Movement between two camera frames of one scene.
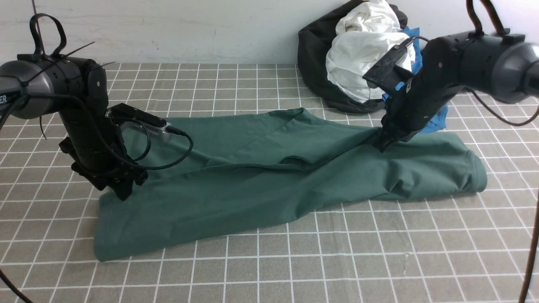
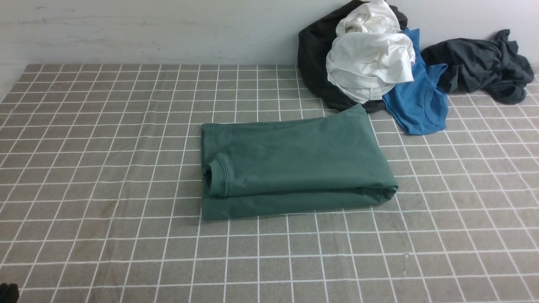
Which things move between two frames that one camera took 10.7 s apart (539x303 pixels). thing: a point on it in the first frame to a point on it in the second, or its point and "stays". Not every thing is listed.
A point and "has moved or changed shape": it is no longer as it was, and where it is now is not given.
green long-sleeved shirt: [249, 172] has moved or changed shape
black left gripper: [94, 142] to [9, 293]
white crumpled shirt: [365, 35] stays
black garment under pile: [314, 39] stays
